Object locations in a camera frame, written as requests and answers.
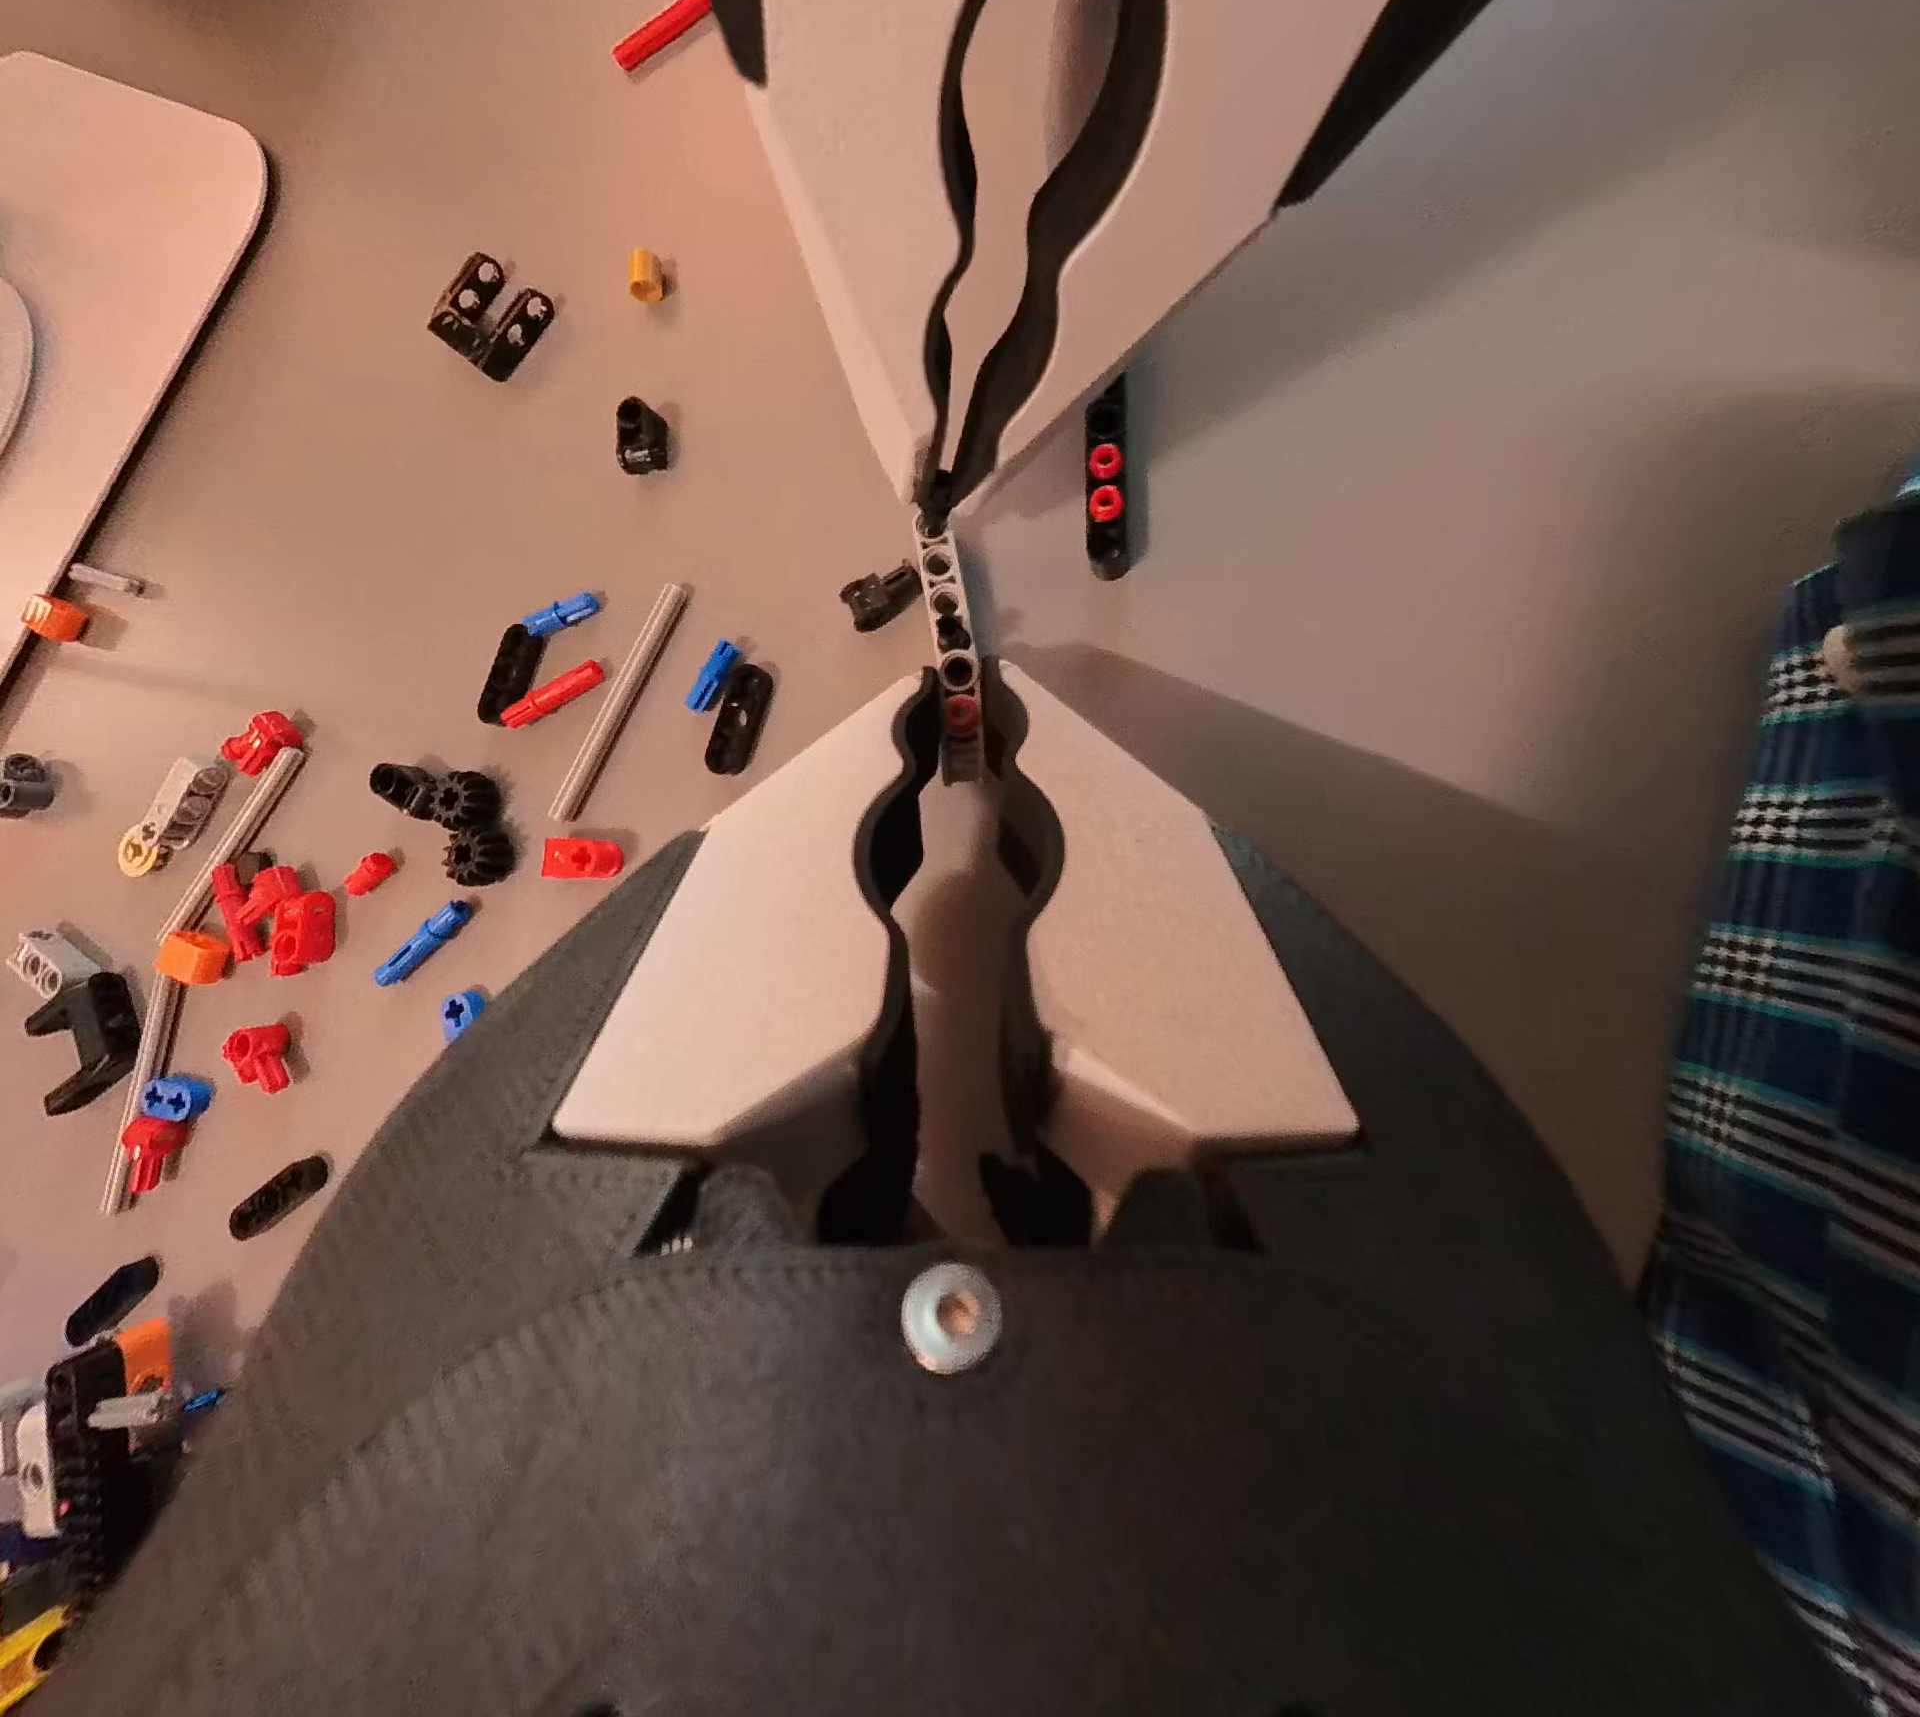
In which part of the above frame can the pale round disc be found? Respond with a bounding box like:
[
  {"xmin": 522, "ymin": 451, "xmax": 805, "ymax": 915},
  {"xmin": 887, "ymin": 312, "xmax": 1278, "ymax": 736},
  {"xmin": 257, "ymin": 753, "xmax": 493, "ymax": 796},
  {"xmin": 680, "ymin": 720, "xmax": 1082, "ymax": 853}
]
[{"xmin": 0, "ymin": 275, "xmax": 36, "ymax": 463}]

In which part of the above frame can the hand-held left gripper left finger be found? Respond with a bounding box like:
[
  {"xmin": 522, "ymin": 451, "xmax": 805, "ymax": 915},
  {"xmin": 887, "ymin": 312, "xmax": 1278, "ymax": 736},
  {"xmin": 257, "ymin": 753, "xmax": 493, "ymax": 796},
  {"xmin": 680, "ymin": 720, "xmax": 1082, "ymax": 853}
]
[{"xmin": 552, "ymin": 670, "xmax": 924, "ymax": 1244}]

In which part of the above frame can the long grey lego axle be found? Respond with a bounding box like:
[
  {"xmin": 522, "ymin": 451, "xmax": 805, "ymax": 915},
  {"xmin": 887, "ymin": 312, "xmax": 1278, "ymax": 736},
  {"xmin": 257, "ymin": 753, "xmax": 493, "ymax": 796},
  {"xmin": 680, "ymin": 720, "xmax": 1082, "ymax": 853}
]
[{"xmin": 99, "ymin": 743, "xmax": 309, "ymax": 1219}]

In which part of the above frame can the long black lego beam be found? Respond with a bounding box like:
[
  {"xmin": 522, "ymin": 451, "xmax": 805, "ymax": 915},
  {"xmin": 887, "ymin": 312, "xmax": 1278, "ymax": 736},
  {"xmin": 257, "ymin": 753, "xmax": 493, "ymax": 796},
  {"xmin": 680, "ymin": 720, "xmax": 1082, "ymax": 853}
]
[{"xmin": 1080, "ymin": 373, "xmax": 1135, "ymax": 580}]

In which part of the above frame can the grey lego beam with pins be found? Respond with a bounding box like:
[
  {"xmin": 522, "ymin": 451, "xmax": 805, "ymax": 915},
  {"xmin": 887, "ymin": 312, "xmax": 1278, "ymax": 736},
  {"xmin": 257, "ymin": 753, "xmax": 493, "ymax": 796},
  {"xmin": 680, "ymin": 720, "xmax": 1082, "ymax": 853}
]
[{"xmin": 912, "ymin": 506, "xmax": 996, "ymax": 789}]

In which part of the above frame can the short black lego beam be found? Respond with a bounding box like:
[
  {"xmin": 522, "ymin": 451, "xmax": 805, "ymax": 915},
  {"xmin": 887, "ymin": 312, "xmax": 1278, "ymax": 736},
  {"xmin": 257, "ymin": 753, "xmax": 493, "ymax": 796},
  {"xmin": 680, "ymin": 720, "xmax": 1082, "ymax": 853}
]
[
  {"xmin": 227, "ymin": 1154, "xmax": 330, "ymax": 1244},
  {"xmin": 703, "ymin": 660, "xmax": 778, "ymax": 778},
  {"xmin": 475, "ymin": 620, "xmax": 552, "ymax": 726},
  {"xmin": 61, "ymin": 1254, "xmax": 165, "ymax": 1350}
]

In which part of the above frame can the red lego axle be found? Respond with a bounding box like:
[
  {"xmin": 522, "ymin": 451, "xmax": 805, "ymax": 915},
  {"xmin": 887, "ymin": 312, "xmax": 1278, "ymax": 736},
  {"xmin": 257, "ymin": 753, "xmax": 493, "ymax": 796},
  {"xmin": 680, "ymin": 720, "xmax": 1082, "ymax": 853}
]
[{"xmin": 612, "ymin": 0, "xmax": 716, "ymax": 75}]

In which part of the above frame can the long blue lego pin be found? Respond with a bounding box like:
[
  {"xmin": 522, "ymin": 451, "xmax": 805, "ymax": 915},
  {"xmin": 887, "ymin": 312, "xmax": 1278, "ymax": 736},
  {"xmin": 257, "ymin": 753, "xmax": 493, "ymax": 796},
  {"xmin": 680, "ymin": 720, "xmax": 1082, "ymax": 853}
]
[{"xmin": 370, "ymin": 900, "xmax": 476, "ymax": 988}]

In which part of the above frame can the red lego axle connector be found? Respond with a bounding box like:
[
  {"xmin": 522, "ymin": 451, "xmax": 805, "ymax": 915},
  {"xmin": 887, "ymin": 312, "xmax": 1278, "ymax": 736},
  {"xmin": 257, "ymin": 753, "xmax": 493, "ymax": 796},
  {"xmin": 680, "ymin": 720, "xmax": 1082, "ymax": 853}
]
[{"xmin": 209, "ymin": 853, "xmax": 305, "ymax": 962}]

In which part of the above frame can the light grey lego connector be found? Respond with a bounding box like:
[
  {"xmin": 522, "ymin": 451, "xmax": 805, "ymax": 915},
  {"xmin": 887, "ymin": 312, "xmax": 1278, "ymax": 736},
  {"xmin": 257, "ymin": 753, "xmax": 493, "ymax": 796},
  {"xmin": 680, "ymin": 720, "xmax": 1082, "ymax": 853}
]
[{"xmin": 6, "ymin": 923, "xmax": 116, "ymax": 1000}]

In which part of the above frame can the black lego bracket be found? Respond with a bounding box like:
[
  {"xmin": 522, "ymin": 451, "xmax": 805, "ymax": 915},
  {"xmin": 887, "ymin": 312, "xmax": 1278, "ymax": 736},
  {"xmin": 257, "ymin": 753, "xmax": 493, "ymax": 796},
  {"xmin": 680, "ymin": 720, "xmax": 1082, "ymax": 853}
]
[{"xmin": 20, "ymin": 971, "xmax": 145, "ymax": 1122}]

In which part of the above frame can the black double lego connector block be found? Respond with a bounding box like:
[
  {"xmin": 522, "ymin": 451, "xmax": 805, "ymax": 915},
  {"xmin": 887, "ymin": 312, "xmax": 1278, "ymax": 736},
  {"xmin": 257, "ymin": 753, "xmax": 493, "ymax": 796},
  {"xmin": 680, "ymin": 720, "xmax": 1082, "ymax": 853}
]
[{"xmin": 427, "ymin": 251, "xmax": 562, "ymax": 385}]

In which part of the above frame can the grey lego beam yellow end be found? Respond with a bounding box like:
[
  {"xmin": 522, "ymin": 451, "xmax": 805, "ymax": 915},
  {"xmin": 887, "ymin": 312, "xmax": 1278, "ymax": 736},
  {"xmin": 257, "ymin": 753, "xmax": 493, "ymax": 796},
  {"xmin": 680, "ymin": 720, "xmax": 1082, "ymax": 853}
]
[{"xmin": 115, "ymin": 754, "xmax": 237, "ymax": 880}]

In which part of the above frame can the partly built lego model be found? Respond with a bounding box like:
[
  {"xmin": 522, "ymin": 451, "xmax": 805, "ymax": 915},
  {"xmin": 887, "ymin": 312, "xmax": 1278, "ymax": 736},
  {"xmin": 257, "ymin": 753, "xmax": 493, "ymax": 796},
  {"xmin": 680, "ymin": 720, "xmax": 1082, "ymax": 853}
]
[{"xmin": 0, "ymin": 1319, "xmax": 231, "ymax": 1678}]

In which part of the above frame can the pale rounded flat board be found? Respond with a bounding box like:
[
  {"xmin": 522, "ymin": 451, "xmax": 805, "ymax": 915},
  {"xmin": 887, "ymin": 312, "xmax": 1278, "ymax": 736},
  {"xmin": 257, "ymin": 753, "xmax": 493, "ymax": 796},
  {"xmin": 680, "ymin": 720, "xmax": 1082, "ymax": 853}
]
[{"xmin": 0, "ymin": 50, "xmax": 275, "ymax": 686}]

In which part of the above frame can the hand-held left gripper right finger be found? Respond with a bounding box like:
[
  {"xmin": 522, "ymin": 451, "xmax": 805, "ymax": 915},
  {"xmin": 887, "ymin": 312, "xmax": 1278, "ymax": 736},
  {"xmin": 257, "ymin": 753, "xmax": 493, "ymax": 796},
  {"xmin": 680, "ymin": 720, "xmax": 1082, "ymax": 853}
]
[{"xmin": 982, "ymin": 657, "xmax": 1362, "ymax": 1244}]

